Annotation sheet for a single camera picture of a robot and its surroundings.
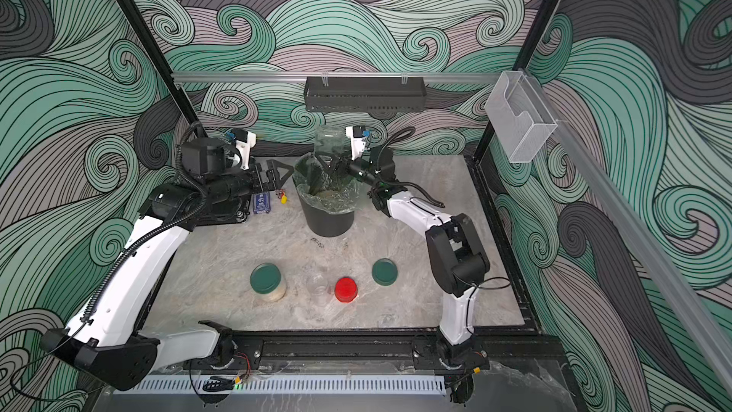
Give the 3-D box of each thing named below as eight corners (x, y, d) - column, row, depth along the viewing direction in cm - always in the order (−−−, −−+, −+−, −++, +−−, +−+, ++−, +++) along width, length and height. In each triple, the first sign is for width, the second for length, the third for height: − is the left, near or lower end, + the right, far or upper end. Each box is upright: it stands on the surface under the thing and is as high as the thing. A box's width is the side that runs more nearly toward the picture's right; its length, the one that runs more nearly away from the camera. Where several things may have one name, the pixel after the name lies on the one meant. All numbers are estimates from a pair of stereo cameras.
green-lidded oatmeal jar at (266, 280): (257, 302, 84) (246, 289, 76) (263, 277, 89) (253, 262, 81) (284, 302, 84) (276, 289, 76) (289, 277, 89) (281, 262, 81)
